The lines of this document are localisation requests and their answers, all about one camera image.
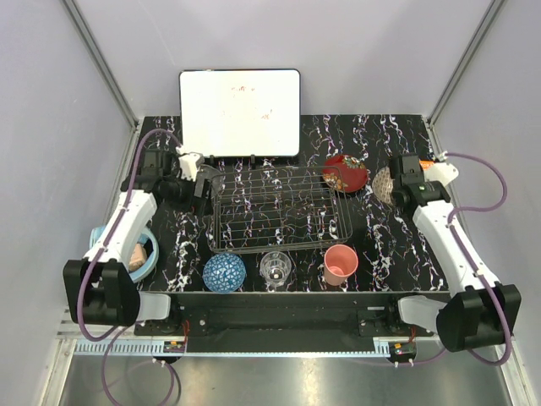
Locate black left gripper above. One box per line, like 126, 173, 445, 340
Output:
163, 171, 213, 217

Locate blue triangle pattern bowl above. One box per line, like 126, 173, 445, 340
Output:
203, 253, 247, 294

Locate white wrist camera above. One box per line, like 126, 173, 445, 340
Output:
175, 146, 205, 183
423, 151, 459, 187

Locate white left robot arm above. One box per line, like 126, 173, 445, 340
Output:
63, 148, 212, 335

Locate grey cable duct rail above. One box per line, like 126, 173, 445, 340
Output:
75, 336, 418, 359

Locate pink plastic cup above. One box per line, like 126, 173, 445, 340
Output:
324, 244, 358, 286

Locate clear drinking glass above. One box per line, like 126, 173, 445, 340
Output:
260, 251, 292, 290

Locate light blue headphones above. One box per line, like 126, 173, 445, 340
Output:
89, 226, 161, 283

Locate metal wire dish rack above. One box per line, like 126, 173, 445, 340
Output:
207, 166, 353, 255

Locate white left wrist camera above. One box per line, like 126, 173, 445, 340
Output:
175, 146, 205, 183

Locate red floral bowl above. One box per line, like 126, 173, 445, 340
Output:
322, 155, 369, 193

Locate white dry-erase board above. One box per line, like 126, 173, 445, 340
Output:
179, 69, 301, 157

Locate orange treehouse book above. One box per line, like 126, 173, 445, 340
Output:
419, 160, 435, 170

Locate brown patterned bowl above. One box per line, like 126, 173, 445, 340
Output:
372, 167, 395, 206

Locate purple floor cable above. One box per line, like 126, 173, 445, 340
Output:
102, 337, 183, 406

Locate pink cube block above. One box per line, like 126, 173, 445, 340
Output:
128, 243, 147, 272

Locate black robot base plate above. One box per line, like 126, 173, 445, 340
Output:
134, 292, 435, 343

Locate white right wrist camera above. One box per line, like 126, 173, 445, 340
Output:
423, 151, 459, 187

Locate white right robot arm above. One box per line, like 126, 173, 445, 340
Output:
383, 154, 522, 359

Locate clear glass plate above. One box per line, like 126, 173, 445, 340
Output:
201, 164, 226, 193

